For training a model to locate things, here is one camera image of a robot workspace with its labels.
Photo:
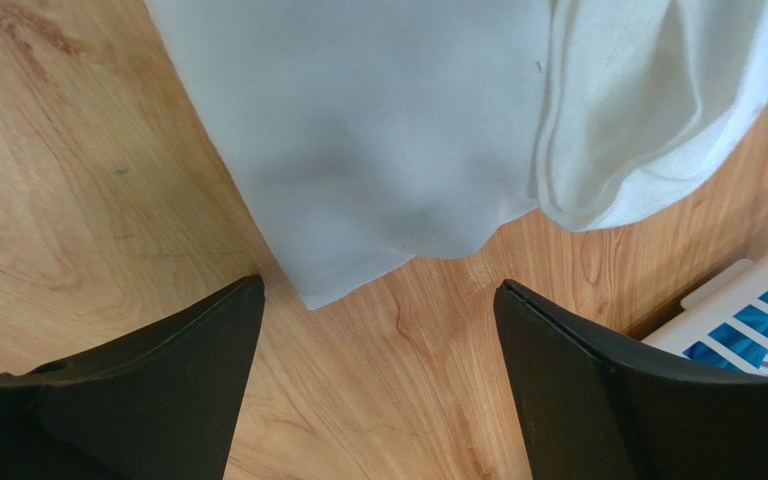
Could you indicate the teal blue t-shirt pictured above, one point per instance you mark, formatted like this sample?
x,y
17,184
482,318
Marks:
x,y
736,341

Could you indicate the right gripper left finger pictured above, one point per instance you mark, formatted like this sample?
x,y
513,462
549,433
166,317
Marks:
x,y
161,402

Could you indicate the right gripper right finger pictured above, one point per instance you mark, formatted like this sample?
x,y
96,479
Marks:
x,y
595,404

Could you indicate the white printed t-shirt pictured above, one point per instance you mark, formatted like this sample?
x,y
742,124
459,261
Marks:
x,y
362,134

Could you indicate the white plastic basket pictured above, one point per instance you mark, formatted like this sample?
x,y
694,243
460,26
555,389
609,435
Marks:
x,y
715,303

